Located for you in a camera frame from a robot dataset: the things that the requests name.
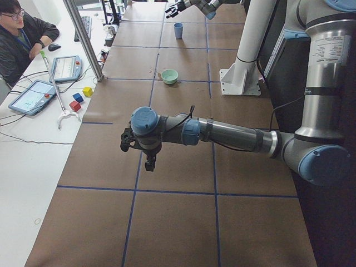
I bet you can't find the reacher grabber stick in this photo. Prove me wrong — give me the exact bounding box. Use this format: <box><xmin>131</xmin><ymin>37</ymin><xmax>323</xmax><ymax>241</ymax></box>
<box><xmin>40</xmin><ymin>50</ymin><xmax>81</xmax><ymax>130</ymax></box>

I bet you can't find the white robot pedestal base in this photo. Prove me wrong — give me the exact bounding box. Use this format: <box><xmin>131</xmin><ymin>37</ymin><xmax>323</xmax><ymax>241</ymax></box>
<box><xmin>220</xmin><ymin>0</ymin><xmax>276</xmax><ymax>96</ymax></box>

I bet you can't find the yellow cube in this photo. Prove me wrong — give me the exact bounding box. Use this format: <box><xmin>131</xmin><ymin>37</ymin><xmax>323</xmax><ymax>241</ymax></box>
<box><xmin>82</xmin><ymin>86</ymin><xmax>93</xmax><ymax>97</ymax></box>

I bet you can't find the blue cube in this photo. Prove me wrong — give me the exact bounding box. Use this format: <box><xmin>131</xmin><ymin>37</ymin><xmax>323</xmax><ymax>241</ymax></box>
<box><xmin>72</xmin><ymin>93</ymin><xmax>83</xmax><ymax>103</ymax></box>

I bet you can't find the mint green bowl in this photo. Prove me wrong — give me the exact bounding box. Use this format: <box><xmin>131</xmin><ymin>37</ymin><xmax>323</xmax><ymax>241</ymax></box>
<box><xmin>161</xmin><ymin>69</ymin><xmax>179</xmax><ymax>85</ymax></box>

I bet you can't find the teach pendant tablet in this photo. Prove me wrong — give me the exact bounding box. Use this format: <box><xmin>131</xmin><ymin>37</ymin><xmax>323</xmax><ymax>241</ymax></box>
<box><xmin>51</xmin><ymin>56</ymin><xmax>82</xmax><ymax>83</ymax></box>
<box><xmin>8</xmin><ymin>80</ymin><xmax>56</xmax><ymax>116</ymax></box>

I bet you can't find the aluminium frame post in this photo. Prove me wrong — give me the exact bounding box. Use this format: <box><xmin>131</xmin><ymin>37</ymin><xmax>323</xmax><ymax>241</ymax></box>
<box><xmin>63</xmin><ymin>0</ymin><xmax>104</xmax><ymax>82</ymax></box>

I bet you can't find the black computer mouse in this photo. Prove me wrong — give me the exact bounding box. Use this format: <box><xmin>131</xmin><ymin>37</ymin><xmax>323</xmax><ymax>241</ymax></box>
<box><xmin>48</xmin><ymin>43</ymin><xmax>61</xmax><ymax>52</ymax></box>

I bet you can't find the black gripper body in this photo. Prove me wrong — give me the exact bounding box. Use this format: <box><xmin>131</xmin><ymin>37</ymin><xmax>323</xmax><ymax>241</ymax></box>
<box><xmin>177</xmin><ymin>0</ymin><xmax>193</xmax><ymax>11</ymax></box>
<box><xmin>127</xmin><ymin>127</ymin><xmax>161</xmax><ymax>156</ymax></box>

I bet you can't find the small metal cup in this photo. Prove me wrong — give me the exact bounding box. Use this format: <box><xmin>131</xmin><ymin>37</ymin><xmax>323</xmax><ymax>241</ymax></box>
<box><xmin>107</xmin><ymin>26</ymin><xmax>116</xmax><ymax>36</ymax></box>

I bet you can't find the person in black jacket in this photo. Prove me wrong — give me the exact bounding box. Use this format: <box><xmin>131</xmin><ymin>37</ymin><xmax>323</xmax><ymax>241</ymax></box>
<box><xmin>1</xmin><ymin>1</ymin><xmax>60</xmax><ymax>87</ymax></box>

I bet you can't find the near teach pendant tablet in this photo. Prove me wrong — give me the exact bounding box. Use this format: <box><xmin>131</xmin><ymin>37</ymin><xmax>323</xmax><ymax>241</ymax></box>
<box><xmin>8</xmin><ymin>80</ymin><xmax>56</xmax><ymax>116</ymax></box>

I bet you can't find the light blue plastic cup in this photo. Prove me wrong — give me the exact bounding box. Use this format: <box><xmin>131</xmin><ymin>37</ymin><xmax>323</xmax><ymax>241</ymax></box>
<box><xmin>174</xmin><ymin>22</ymin><xmax>184</xmax><ymax>39</ymax></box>

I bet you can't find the far teach pendant tablet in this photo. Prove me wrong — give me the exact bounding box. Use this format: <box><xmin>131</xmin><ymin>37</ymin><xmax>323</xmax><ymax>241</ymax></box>
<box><xmin>51</xmin><ymin>56</ymin><xmax>82</xmax><ymax>83</ymax></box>

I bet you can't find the black keyboard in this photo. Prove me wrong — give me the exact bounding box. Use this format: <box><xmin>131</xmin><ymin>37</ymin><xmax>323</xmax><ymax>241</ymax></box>
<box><xmin>73</xmin><ymin>16</ymin><xmax>92</xmax><ymax>43</ymax></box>

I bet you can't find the red cube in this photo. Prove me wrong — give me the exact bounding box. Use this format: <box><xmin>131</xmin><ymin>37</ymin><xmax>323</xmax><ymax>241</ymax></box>
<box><xmin>70</xmin><ymin>101</ymin><xmax>81</xmax><ymax>112</ymax></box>

